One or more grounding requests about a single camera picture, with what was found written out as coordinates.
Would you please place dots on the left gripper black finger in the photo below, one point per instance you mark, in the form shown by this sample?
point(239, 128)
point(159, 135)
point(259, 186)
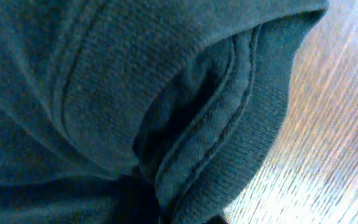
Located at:
point(217, 219)

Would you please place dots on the dark green t-shirt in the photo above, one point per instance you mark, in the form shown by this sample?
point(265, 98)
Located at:
point(140, 111)

